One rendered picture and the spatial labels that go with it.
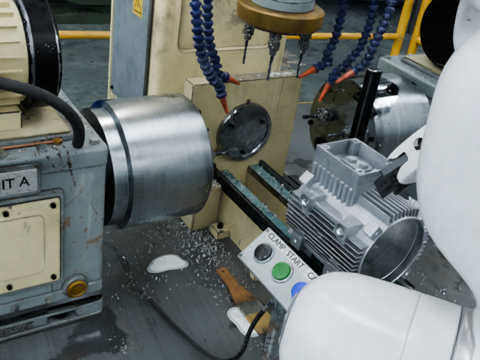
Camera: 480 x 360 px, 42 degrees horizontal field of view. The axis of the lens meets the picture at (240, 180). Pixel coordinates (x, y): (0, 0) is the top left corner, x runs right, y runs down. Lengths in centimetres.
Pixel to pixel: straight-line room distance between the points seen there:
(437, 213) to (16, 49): 70
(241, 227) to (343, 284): 88
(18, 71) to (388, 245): 74
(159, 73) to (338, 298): 99
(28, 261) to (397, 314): 71
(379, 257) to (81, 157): 59
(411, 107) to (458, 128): 107
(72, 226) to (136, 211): 12
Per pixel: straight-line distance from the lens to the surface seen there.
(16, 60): 99
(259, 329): 123
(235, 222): 142
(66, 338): 119
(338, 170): 113
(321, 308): 52
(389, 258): 123
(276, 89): 147
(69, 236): 110
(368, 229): 107
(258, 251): 98
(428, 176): 46
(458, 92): 44
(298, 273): 94
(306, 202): 114
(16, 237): 105
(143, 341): 119
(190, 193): 117
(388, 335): 51
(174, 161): 113
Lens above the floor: 164
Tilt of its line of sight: 30 degrees down
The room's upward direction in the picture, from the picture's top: 9 degrees clockwise
